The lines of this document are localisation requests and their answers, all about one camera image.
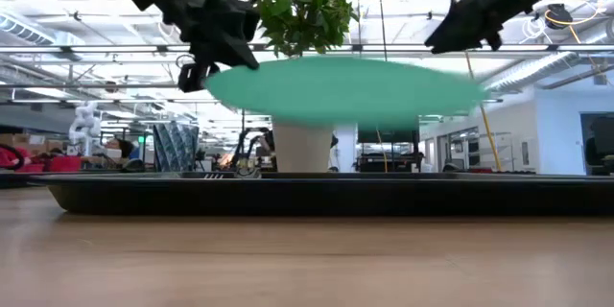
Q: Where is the black looped cable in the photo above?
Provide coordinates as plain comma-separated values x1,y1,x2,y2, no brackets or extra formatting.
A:
374,0,390,58

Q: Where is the black aluminium table frame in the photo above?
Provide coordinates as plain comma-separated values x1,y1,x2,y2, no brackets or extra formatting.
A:
0,172,50,189

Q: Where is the red bag with black ring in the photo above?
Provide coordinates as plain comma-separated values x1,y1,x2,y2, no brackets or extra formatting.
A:
0,142,31,172

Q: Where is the black ceiling cable reel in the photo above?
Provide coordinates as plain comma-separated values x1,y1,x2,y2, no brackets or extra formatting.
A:
545,3,575,31

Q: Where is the green leafy plant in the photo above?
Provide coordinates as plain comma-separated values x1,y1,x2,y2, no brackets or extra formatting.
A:
253,0,359,59

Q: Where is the blue patterned glass cup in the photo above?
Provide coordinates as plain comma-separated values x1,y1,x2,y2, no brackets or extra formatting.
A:
153,121,201,174

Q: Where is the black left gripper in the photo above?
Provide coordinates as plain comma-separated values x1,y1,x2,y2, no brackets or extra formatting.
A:
177,0,263,94

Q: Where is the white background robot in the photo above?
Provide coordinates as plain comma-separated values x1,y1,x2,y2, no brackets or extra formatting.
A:
67,101,104,157

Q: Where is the black monitor on cart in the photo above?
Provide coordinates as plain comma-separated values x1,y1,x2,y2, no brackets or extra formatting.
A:
356,126,426,175

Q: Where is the person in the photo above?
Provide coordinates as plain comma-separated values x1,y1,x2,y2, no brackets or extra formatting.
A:
102,137,139,162

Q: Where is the red storage bin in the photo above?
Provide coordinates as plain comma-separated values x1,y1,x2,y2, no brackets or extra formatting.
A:
46,155,83,174

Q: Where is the yellow hanging cable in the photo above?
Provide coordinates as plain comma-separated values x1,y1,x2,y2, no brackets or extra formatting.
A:
463,51,505,173

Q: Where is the white plant pot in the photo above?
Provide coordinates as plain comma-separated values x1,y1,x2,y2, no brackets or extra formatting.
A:
271,121,336,175

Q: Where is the black plastic tray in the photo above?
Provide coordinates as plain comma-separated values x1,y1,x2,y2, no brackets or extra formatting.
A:
27,171,614,217

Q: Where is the teal plate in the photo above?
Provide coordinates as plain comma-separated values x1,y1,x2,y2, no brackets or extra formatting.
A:
204,55,488,129

